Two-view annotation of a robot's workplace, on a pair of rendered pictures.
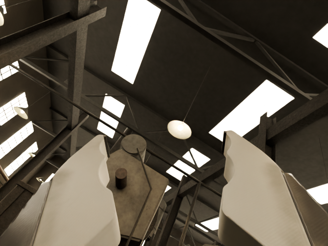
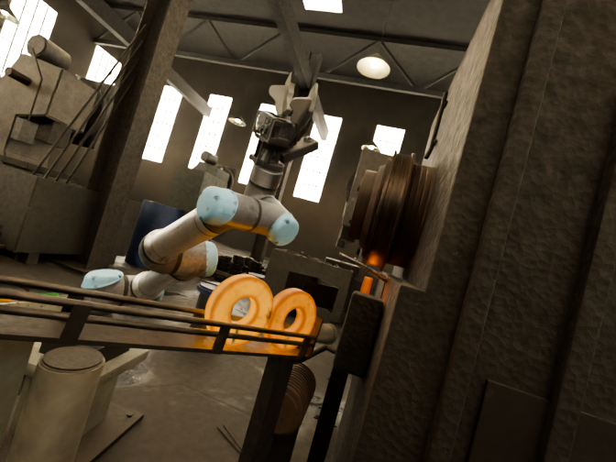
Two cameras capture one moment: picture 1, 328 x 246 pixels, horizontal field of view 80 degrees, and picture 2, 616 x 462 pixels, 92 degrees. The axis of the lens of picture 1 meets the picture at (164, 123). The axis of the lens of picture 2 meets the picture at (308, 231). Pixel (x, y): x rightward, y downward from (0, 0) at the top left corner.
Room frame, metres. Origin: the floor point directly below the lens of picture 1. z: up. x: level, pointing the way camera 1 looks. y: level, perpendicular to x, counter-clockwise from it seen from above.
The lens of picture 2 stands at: (0.69, 0.26, 0.90)
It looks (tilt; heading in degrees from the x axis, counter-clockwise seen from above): 3 degrees up; 196
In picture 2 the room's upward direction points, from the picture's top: 16 degrees clockwise
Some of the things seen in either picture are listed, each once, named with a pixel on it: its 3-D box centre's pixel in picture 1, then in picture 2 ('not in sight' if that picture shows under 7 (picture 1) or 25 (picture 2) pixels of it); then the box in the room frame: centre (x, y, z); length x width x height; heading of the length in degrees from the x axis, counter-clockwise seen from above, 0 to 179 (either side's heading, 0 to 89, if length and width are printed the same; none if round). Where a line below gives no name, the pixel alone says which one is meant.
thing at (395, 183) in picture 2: not in sight; (387, 211); (-0.51, 0.21, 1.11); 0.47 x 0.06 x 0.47; 3
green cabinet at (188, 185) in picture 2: not in sight; (191, 221); (-3.26, -2.67, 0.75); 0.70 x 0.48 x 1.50; 3
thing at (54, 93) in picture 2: not in sight; (44, 134); (-2.62, -5.24, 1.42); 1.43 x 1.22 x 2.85; 98
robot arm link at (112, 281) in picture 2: not in sight; (103, 289); (-0.20, -0.69, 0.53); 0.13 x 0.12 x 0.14; 152
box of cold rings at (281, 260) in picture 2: not in sight; (308, 284); (-3.22, -0.62, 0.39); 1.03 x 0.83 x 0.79; 97
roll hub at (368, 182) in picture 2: not in sight; (362, 204); (-0.51, 0.12, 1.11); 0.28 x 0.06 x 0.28; 3
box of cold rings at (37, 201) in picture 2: not in sight; (58, 215); (-1.82, -3.30, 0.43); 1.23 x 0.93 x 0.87; 1
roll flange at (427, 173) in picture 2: not in sight; (407, 216); (-0.52, 0.30, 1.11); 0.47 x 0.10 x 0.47; 3
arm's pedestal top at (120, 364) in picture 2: not in sight; (82, 356); (-0.21, -0.69, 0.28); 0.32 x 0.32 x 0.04; 11
